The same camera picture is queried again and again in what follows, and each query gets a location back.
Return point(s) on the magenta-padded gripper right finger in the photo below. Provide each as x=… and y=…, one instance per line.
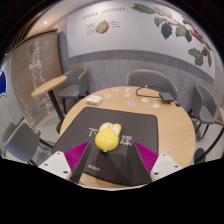
x=148, y=160

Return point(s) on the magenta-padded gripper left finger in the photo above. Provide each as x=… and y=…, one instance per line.
x=75, y=160

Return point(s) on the black mouse pad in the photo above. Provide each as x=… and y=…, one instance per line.
x=133, y=125

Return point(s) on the grey upholstered chair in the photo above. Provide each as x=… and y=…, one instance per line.
x=203, y=106
x=75, y=85
x=21, y=141
x=151, y=78

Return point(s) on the small white box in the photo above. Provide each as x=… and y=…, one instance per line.
x=93, y=99

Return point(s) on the small black adapter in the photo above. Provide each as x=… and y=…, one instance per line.
x=177, y=103

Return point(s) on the black flat box device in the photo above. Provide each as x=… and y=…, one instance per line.
x=166, y=97

